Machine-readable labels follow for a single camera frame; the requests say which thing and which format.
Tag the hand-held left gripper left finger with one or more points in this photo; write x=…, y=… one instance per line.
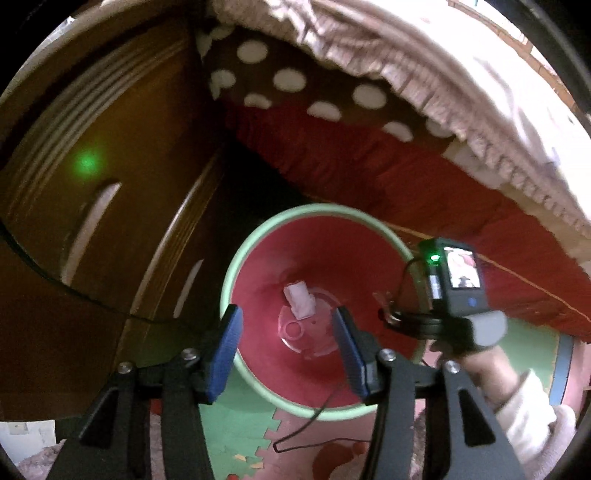
x=226, y=353

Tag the pink fluffy cloth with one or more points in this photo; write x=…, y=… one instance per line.
x=37, y=461

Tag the green pink foam mat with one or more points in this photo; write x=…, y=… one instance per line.
x=249, y=415

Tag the cream bed sheet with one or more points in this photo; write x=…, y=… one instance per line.
x=466, y=154

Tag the pink checked quilt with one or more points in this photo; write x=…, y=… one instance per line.
x=438, y=60

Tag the brown polka dot blanket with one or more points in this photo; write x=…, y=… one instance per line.
x=300, y=106

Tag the white tissue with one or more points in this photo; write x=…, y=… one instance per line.
x=300, y=300

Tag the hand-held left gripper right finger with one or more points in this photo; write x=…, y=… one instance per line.
x=351, y=355

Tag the brown wooden nightstand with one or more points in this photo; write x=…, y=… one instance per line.
x=92, y=230

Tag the person's right hand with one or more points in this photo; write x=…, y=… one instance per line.
x=489, y=369

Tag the red waste bin green rim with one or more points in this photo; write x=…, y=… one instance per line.
x=277, y=258

